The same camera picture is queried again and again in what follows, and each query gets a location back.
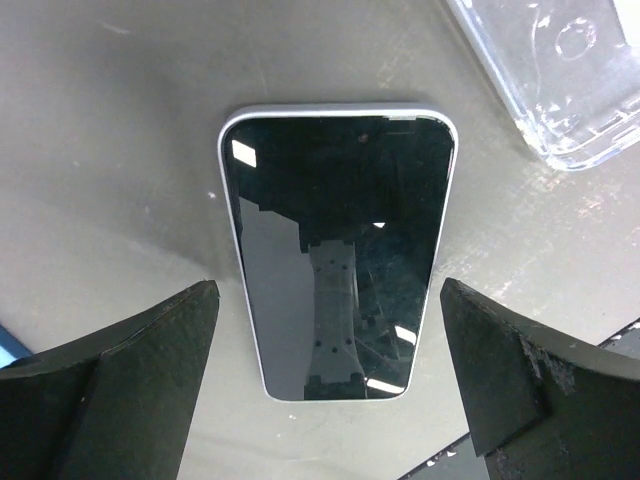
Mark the blue phone case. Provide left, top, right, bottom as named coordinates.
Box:
left=0, top=326, right=32, bottom=368

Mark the clear transparent phone case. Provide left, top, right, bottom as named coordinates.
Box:
left=448, top=0, right=639, bottom=171

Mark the black screen smartphone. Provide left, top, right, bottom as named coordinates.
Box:
left=217, top=102, right=459, bottom=402

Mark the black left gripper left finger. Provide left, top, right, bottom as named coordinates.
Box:
left=1, top=280, right=220, bottom=479

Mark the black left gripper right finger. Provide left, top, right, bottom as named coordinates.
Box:
left=440, top=278, right=639, bottom=479

